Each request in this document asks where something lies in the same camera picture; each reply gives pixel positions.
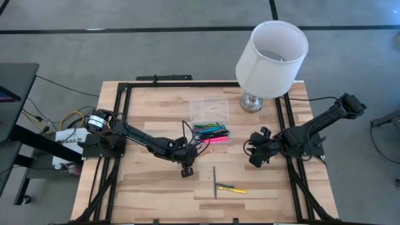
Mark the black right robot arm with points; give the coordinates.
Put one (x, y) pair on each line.
(322, 120)

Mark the black caster wheel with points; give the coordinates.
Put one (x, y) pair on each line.
(26, 199)

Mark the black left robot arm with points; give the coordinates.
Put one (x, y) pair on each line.
(137, 137)

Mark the black desk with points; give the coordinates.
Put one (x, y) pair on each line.
(18, 81)

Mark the pink pen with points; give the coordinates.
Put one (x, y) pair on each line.
(215, 142)

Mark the white shade table lamp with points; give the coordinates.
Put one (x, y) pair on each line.
(265, 75)

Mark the black aluminium table frame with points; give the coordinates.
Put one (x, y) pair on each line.
(187, 84)

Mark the yellow highlighter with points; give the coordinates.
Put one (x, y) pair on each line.
(233, 190)

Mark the grey marker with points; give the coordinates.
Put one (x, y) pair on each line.
(215, 182)

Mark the white printed paper sheet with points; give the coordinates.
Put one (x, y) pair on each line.
(62, 134)

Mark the clear plastic supply box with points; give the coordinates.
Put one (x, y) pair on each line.
(209, 109)

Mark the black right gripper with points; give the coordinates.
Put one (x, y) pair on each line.
(261, 150)

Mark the dark green marker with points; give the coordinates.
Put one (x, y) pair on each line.
(225, 186)

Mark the dark laptop screen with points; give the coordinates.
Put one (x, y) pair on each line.
(7, 95)

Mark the black pen with scale print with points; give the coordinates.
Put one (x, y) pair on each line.
(220, 134)

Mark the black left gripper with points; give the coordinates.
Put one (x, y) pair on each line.
(184, 153)

